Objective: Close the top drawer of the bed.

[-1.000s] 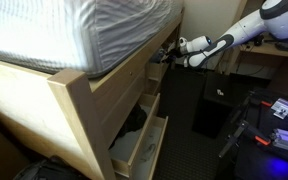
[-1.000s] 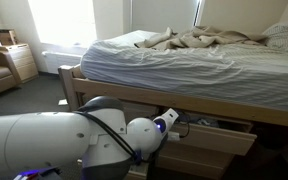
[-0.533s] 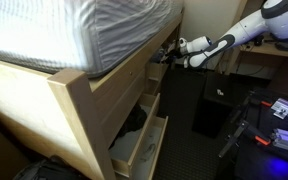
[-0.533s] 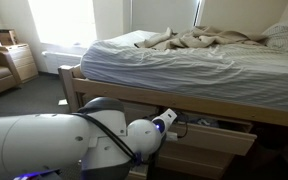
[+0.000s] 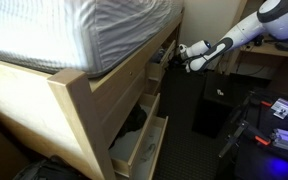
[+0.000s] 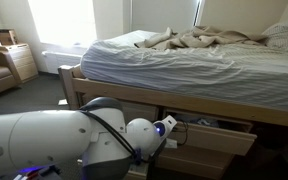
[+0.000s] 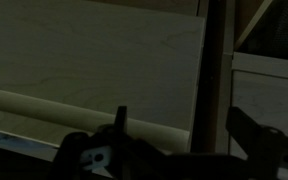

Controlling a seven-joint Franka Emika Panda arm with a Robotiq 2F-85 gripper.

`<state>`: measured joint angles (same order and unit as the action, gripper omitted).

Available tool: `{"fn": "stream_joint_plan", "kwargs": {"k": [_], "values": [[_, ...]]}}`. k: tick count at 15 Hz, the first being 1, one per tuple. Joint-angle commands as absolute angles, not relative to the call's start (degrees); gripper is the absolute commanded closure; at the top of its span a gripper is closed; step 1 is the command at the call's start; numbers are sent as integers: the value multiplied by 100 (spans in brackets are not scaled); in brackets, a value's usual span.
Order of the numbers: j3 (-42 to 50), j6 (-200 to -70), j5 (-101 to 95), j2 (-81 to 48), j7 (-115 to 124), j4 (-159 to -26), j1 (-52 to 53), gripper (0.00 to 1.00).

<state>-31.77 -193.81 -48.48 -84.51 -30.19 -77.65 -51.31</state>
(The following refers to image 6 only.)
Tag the wooden drawer with blue garment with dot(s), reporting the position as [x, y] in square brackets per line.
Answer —
[217, 138]

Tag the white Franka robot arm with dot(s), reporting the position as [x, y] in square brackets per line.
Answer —
[50, 140]

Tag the closed wooden drawer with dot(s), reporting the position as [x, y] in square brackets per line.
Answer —
[140, 111]

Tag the wooden drawer with pale clothes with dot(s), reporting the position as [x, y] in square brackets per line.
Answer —
[137, 173]

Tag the mattress with striped sheet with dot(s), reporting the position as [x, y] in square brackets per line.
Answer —
[200, 73]

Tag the beige crumpled blanket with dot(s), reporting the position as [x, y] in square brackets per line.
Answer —
[197, 38]

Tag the white paper sheet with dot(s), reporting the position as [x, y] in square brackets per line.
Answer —
[63, 102]

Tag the white radiator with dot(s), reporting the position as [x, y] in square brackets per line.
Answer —
[57, 61]

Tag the bright window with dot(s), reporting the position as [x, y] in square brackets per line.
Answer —
[62, 21]

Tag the wooden dresser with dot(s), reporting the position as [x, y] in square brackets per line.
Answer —
[22, 61]

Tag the red black tool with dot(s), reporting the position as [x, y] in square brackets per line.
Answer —
[30, 175]

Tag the striped pillow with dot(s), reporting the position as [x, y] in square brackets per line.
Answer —
[280, 36]

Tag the cardboard box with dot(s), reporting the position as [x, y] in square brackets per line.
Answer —
[2, 36]

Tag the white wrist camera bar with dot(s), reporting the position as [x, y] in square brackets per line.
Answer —
[170, 124]

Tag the wooden bed frame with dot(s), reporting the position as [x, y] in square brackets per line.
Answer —
[200, 103]

